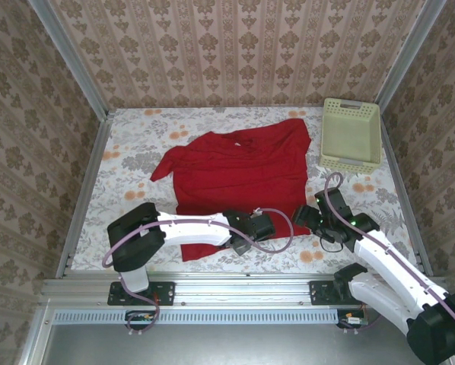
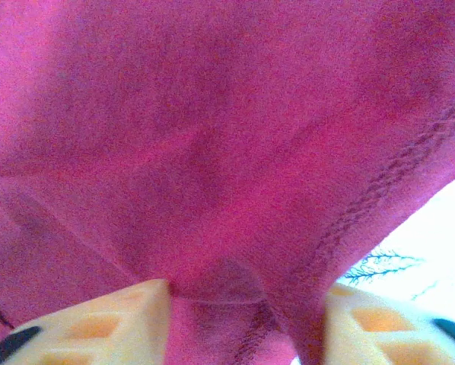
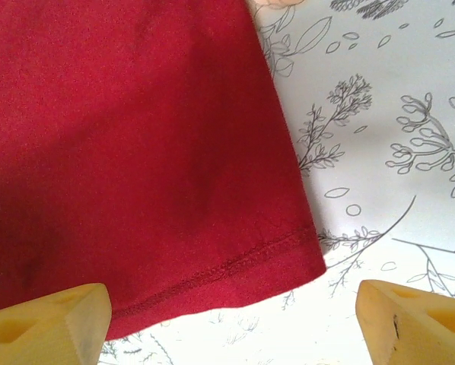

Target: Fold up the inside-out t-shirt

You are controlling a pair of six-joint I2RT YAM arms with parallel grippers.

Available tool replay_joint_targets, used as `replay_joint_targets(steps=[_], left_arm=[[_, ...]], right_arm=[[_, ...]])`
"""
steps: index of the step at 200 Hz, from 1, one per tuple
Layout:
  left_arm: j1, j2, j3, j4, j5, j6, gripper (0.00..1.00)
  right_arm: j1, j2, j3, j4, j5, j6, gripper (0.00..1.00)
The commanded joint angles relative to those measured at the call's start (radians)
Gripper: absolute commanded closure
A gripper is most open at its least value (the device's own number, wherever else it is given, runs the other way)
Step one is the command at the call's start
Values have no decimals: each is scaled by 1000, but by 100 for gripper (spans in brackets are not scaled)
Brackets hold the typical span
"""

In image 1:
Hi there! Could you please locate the aluminium table side rail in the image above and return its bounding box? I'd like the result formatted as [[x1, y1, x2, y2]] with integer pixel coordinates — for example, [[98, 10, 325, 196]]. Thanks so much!
[[56, 109, 116, 278], [379, 109, 434, 277]]

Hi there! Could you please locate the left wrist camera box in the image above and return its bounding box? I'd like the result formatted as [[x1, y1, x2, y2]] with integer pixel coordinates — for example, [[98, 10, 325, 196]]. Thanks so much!
[[250, 207, 277, 241]]

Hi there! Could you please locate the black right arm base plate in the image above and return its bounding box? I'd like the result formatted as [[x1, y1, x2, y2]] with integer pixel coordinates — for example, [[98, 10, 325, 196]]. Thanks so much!
[[309, 280, 380, 306]]

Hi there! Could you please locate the floral printed tablecloth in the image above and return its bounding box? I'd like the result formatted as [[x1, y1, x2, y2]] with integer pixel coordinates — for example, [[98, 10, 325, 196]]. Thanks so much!
[[71, 106, 421, 275]]

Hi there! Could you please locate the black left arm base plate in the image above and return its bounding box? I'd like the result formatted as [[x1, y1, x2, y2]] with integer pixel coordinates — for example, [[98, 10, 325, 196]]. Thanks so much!
[[107, 281, 175, 306]]

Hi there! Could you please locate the long aluminium base rail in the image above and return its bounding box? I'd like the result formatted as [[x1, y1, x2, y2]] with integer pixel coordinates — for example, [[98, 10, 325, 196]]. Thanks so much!
[[39, 271, 449, 307]]

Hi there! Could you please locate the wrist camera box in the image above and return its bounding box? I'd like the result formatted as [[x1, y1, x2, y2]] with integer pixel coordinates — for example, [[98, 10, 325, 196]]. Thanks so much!
[[250, 207, 277, 241], [313, 189, 346, 218]]

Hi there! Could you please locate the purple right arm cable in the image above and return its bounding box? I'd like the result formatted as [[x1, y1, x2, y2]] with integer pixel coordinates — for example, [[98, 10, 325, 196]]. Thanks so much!
[[323, 171, 455, 358]]

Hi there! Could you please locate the small controller circuit board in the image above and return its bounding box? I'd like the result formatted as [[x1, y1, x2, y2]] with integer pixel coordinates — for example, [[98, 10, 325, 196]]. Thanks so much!
[[336, 309, 367, 330], [125, 309, 156, 331]]

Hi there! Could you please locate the grey slotted cable duct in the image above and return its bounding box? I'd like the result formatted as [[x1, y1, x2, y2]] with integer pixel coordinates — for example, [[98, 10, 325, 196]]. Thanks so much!
[[52, 308, 341, 326]]

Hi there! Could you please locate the pale green plastic basket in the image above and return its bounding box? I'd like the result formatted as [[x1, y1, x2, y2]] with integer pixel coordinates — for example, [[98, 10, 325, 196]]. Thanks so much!
[[318, 97, 383, 176]]

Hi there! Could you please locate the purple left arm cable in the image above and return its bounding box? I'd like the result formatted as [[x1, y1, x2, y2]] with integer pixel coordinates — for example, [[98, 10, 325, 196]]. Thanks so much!
[[101, 207, 294, 338]]

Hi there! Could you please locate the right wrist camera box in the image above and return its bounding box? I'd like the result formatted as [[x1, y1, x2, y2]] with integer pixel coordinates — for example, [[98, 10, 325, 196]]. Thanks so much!
[[313, 189, 346, 218]]

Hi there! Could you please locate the aluminium frame post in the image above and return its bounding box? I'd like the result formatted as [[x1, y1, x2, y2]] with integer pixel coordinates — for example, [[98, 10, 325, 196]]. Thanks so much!
[[375, 0, 447, 111], [27, 0, 110, 119]]

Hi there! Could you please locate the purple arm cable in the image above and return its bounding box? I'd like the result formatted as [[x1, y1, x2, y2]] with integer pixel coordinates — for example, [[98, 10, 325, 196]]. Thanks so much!
[[323, 171, 455, 358], [101, 207, 294, 338]]

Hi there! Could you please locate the red t-shirt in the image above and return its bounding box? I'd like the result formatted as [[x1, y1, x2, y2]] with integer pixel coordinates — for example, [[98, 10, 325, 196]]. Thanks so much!
[[150, 118, 320, 263]]

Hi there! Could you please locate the grey sheet metal panel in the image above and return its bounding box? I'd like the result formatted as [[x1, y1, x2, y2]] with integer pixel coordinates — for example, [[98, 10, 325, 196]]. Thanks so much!
[[40, 322, 415, 365]]

